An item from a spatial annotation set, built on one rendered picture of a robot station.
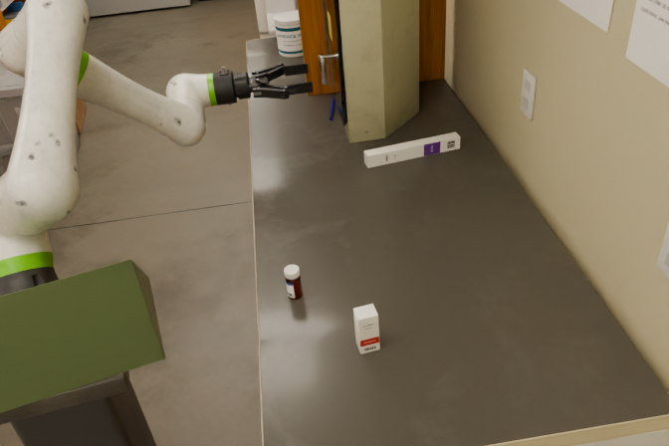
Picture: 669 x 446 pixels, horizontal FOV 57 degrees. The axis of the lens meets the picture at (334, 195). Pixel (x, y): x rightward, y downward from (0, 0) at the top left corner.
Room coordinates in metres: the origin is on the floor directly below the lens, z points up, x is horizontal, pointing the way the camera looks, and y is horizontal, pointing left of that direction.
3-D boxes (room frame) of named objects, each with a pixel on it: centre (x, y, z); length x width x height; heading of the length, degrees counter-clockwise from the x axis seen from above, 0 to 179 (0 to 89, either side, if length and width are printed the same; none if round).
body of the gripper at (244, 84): (1.64, 0.21, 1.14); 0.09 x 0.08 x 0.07; 95
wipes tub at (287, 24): (2.41, 0.11, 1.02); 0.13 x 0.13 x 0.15
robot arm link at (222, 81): (1.64, 0.28, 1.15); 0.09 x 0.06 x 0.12; 5
